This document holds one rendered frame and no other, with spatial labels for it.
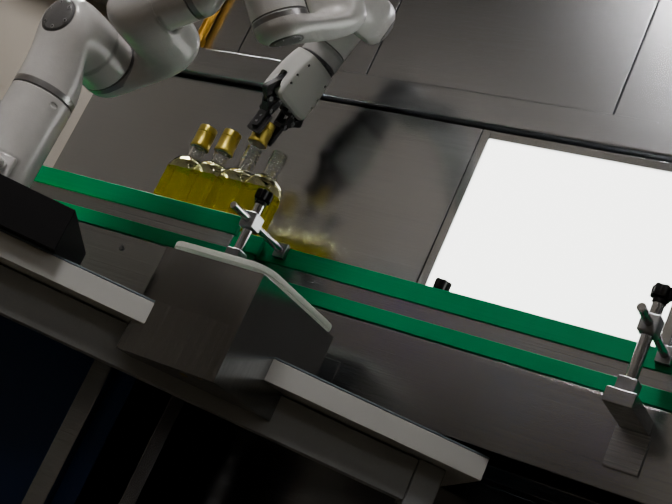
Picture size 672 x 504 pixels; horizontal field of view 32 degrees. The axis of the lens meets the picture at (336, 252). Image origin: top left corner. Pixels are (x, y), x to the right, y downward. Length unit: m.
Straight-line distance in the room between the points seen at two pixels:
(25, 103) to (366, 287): 0.57
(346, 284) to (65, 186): 0.55
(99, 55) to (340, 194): 0.55
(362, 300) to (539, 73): 0.58
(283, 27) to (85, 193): 0.53
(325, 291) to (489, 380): 0.33
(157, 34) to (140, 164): 0.71
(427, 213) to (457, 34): 0.39
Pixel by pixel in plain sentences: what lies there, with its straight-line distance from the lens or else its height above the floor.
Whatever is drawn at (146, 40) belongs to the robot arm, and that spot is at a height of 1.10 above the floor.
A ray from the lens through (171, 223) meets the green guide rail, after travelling 1.91.
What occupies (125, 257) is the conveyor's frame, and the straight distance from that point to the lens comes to 1.90.
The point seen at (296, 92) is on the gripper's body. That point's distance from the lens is 2.09.
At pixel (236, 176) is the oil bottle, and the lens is 2.04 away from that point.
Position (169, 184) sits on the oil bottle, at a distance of 2.11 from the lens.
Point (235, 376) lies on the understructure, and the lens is 1.53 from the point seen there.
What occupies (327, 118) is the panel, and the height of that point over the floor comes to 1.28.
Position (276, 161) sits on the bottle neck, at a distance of 2.03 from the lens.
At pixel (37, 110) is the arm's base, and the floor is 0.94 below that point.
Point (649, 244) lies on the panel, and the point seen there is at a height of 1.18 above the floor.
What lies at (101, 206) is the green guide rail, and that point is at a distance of 2.02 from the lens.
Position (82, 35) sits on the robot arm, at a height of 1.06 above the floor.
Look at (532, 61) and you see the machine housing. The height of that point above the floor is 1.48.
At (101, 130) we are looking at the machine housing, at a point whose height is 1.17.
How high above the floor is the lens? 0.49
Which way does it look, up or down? 15 degrees up
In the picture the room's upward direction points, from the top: 25 degrees clockwise
